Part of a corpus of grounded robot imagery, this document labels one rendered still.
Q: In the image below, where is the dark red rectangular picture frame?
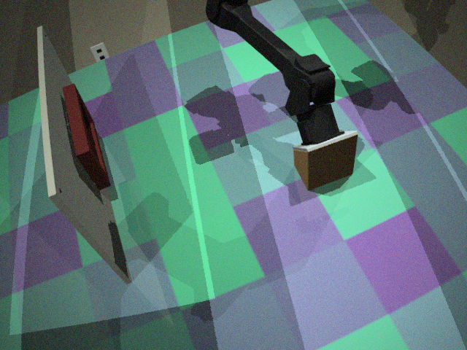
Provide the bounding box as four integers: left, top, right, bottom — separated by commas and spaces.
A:
63, 84, 111, 190

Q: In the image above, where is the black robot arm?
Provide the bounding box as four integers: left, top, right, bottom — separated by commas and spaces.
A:
206, 0, 345, 146

